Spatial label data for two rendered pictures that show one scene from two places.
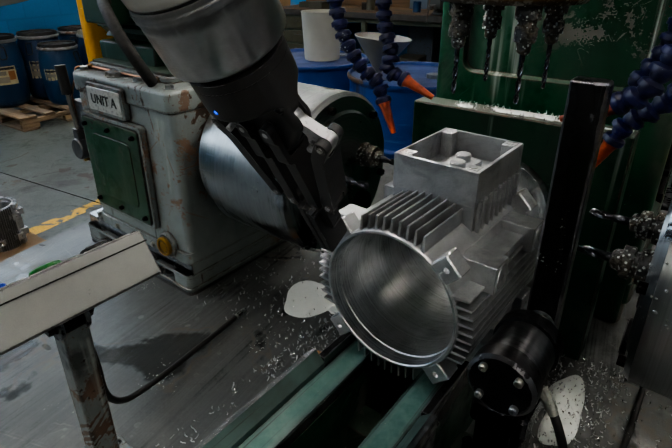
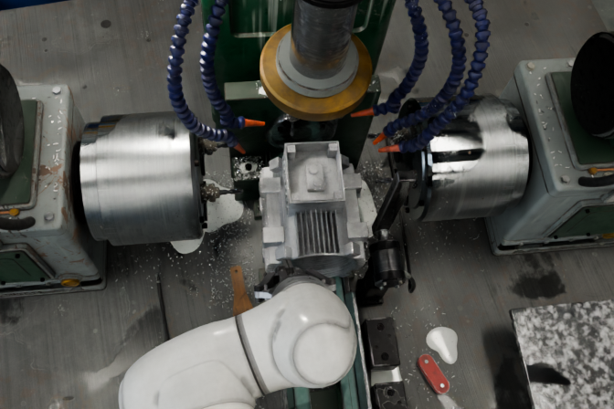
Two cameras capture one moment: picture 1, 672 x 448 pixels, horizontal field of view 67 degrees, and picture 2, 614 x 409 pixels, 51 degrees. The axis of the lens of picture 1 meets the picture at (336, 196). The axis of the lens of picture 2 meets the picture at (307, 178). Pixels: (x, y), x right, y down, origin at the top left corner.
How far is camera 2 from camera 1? 0.93 m
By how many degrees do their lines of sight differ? 52
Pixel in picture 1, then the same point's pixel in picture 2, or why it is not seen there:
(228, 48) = not seen: hidden behind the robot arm
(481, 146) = (312, 147)
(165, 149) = (58, 246)
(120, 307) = (69, 336)
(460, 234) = (339, 222)
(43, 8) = not seen: outside the picture
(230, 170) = (139, 235)
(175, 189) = (75, 256)
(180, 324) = (128, 314)
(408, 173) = (300, 207)
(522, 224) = (354, 185)
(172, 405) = not seen: hidden behind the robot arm
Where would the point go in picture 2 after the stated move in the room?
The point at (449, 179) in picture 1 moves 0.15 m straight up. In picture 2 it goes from (327, 204) to (336, 167)
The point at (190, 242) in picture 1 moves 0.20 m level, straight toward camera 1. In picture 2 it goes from (95, 269) to (179, 317)
